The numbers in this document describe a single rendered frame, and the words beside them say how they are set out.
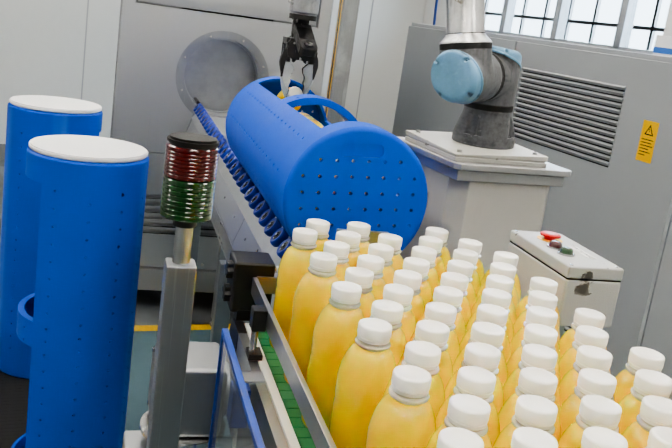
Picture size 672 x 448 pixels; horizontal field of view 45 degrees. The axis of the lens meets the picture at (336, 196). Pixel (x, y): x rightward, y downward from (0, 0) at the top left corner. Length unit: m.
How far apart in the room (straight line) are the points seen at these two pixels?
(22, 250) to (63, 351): 0.70
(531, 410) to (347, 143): 0.81
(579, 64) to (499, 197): 1.57
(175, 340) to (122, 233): 0.96
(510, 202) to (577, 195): 1.43
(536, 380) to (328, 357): 0.29
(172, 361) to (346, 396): 0.25
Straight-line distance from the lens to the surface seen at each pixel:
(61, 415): 2.13
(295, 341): 1.16
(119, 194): 1.94
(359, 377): 0.91
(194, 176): 0.97
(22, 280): 2.72
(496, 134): 1.92
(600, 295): 1.35
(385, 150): 1.51
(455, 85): 1.78
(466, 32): 1.80
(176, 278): 1.01
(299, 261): 1.24
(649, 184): 3.03
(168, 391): 1.08
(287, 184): 1.48
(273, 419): 1.11
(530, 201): 1.93
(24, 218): 2.66
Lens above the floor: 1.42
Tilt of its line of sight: 13 degrees down
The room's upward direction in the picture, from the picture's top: 8 degrees clockwise
